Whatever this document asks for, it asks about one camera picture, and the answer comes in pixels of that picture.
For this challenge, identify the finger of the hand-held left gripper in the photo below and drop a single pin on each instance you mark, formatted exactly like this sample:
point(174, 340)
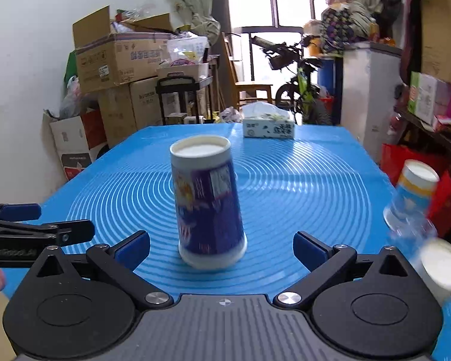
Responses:
point(75, 230)
point(18, 211)

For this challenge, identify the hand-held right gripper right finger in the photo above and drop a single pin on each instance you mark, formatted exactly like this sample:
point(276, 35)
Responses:
point(309, 250)

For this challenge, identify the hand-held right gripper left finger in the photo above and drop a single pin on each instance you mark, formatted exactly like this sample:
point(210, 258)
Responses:
point(132, 251)

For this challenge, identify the purple printed paper cup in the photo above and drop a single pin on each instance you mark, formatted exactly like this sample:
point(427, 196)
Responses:
point(206, 210)

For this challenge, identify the yellow and blue paper cup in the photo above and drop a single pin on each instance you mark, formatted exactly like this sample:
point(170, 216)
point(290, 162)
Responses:
point(413, 190)

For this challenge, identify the white paper cup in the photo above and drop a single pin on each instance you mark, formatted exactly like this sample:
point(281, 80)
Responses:
point(441, 267)

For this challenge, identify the blue ringed table mat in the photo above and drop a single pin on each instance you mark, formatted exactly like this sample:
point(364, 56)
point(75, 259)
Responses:
point(308, 195)

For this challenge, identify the white and red carton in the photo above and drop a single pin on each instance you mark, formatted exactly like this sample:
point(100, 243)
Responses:
point(75, 143)

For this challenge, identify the tall brown cardboard box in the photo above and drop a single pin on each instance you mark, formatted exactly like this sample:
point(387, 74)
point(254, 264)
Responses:
point(116, 116)

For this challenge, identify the white plastic bag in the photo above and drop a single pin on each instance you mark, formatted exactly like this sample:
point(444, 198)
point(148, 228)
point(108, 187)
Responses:
point(70, 97)

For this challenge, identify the white and green tissue box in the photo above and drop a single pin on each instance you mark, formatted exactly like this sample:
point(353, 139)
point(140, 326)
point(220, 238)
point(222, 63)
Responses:
point(267, 128)

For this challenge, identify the black and green bicycle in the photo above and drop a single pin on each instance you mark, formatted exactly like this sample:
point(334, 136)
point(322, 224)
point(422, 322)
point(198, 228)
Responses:
point(304, 94)

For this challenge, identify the white chest freezer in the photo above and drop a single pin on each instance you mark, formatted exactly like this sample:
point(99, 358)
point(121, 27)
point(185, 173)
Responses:
point(368, 101)

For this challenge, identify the wooden chair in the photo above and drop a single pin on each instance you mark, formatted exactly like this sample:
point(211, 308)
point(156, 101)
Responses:
point(253, 90)

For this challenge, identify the large open cardboard box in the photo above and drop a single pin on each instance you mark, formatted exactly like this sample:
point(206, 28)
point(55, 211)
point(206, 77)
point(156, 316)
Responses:
point(109, 64)

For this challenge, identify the dark wooden shelf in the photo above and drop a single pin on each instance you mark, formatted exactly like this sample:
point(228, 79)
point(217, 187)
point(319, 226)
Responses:
point(432, 131)

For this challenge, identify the black trolley cart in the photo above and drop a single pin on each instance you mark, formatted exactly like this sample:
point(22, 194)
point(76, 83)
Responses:
point(180, 84)

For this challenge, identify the blue barrel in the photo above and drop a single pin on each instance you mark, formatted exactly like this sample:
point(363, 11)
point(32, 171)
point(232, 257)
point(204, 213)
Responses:
point(326, 77)

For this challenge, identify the white storage bin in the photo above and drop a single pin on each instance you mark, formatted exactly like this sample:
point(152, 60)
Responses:
point(182, 71)

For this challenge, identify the green and white carton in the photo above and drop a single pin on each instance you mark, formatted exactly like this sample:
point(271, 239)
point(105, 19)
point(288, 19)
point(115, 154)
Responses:
point(423, 96)

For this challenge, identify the floral purple bag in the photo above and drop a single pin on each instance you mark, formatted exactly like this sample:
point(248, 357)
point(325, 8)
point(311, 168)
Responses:
point(342, 30)

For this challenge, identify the flat cardboard box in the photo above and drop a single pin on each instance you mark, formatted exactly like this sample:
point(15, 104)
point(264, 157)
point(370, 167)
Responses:
point(439, 37)

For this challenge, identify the pale green curtain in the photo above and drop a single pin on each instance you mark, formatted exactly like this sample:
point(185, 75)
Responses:
point(188, 0)

